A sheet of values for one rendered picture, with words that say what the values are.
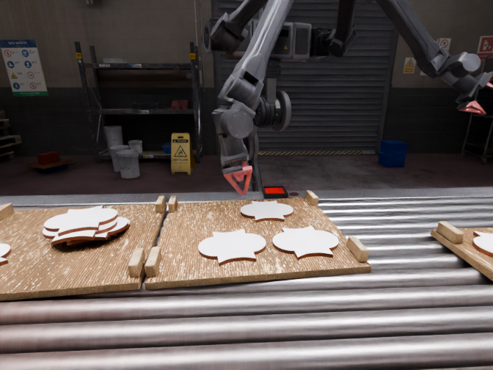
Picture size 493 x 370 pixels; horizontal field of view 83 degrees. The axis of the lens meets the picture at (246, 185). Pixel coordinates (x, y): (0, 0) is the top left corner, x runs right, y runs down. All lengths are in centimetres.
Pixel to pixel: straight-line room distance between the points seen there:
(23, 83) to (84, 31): 145
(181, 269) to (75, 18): 571
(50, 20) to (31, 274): 578
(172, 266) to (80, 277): 16
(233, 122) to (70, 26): 559
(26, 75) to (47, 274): 595
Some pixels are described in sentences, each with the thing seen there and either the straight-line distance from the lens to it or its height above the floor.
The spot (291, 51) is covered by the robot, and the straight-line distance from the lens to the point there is 145.
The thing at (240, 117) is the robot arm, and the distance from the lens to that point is 59.
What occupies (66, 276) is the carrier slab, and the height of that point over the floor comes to 94.
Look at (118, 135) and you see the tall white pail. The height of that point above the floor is 47.
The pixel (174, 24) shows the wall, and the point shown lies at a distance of 554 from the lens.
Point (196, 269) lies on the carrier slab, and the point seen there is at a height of 94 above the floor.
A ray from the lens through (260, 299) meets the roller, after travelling 50.
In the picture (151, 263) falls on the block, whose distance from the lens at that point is 53.
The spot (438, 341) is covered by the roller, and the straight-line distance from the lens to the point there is 51.
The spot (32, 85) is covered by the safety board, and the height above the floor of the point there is 128.
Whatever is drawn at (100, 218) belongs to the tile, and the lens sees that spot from 69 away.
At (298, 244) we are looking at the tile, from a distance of 60.
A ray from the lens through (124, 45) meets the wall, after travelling 572.
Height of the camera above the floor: 125
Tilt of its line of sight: 19 degrees down
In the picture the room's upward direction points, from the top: straight up
